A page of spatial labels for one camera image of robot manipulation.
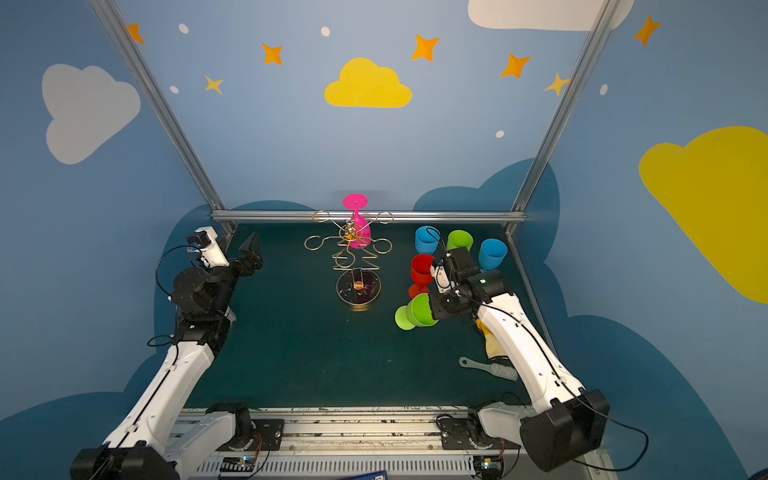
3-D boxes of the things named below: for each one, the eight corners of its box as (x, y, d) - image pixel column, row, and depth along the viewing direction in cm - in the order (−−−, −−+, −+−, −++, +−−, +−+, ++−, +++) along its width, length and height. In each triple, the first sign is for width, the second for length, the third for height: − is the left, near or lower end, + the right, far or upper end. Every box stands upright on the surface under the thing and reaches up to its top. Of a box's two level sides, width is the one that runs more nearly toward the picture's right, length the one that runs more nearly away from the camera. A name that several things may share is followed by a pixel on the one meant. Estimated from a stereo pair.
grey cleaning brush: (457, 366, 89) (459, 363, 87) (458, 358, 90) (460, 355, 88) (514, 381, 86) (518, 378, 84) (514, 372, 88) (517, 369, 86)
